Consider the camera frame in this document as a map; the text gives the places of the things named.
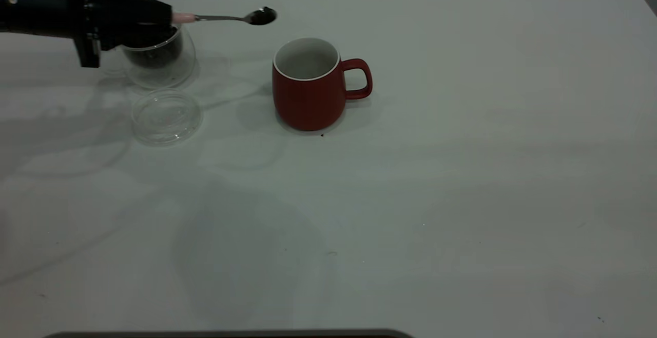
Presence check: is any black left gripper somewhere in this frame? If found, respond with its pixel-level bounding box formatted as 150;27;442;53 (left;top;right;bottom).
0;0;173;68

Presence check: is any metal spoon with pink handle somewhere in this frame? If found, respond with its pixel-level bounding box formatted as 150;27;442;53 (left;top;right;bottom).
172;7;278;26

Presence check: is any red ceramic mug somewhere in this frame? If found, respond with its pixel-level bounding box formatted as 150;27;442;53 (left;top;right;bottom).
272;37;373;132

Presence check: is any pile of coffee beans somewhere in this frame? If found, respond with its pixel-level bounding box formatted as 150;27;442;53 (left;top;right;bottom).
123;28;184;69

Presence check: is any clear round glass saucer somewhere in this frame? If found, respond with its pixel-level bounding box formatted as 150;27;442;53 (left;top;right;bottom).
131;90;204;146

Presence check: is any clear double-wall glass cup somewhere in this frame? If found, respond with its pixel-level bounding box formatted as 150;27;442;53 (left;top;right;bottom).
100;24;198;90

